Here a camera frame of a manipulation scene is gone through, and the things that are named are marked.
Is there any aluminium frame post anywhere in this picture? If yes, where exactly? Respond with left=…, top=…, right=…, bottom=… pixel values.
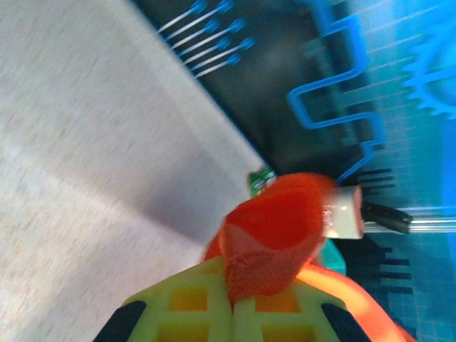
left=363, top=216, right=456, bottom=233

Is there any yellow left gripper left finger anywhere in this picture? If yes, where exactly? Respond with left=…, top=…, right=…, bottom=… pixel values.
left=94, top=256, right=234, bottom=342

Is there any teal plastic basket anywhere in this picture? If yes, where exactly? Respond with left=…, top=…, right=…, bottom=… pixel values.
left=316, top=238, right=347, bottom=276

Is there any white knife block pink top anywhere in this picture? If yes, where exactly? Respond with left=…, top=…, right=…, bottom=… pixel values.
left=322, top=185, right=365, bottom=240

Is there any orange t-shirt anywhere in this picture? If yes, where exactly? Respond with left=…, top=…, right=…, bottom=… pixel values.
left=202, top=172, right=417, bottom=342

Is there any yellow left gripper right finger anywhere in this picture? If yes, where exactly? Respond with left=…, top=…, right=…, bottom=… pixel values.
left=233, top=277, right=371, bottom=342

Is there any black knife handle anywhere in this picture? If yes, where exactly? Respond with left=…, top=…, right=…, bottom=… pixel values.
left=361, top=201, right=414, bottom=234

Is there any green snack packet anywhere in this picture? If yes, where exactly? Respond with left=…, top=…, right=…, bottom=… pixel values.
left=248, top=169, right=277, bottom=199

